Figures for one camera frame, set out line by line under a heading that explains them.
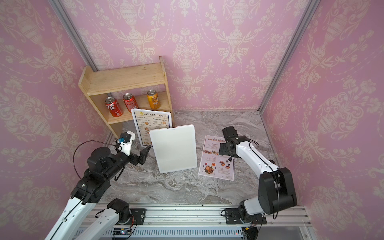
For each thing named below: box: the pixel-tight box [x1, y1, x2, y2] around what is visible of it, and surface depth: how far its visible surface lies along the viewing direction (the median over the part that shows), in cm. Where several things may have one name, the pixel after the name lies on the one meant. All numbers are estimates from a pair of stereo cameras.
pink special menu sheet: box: [198, 135, 235, 181], surface depth 94 cm
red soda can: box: [122, 92, 139, 113], surface depth 86 cm
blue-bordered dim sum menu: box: [133, 110, 170, 147], surface depth 85 cm
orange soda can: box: [147, 89, 161, 110], surface depth 88 cm
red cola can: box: [105, 96, 124, 117], surface depth 85 cm
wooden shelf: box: [78, 56, 174, 139], surface depth 84 cm
